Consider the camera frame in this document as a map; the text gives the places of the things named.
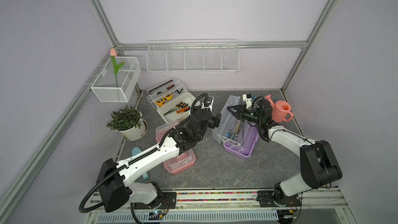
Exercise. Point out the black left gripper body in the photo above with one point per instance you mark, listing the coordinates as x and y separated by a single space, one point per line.
213 121

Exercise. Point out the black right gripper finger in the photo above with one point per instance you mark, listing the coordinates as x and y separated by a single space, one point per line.
236 109
240 117

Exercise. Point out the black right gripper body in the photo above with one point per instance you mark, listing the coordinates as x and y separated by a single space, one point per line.
253 117

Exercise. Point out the purple toolbox with clear lid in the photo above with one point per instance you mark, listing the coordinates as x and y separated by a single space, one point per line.
236 136

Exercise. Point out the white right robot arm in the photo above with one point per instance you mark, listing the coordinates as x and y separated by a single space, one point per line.
318 164

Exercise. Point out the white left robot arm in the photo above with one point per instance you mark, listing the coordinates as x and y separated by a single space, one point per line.
116 183

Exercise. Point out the pink watering can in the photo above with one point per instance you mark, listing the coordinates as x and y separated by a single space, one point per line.
281 110

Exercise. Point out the orange black screwdriver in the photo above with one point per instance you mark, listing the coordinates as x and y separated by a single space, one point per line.
185 109

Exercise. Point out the yellow tape measure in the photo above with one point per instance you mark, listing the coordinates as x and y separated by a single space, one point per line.
168 97
160 102

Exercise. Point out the white toolbox with clear tray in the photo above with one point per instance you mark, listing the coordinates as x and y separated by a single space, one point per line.
180 96

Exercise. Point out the potted green plant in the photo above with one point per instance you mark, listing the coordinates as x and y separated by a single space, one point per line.
129 122

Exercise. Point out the pink artificial tulip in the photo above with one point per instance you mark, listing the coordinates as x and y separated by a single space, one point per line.
116 66

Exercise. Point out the teal brush handle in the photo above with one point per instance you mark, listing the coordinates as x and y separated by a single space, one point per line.
136 151

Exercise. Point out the white wire wall shelf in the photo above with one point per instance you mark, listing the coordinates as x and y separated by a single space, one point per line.
193 56

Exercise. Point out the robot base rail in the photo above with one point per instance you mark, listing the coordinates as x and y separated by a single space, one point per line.
233 206

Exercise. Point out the white wire basket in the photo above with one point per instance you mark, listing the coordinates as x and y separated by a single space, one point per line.
104 85

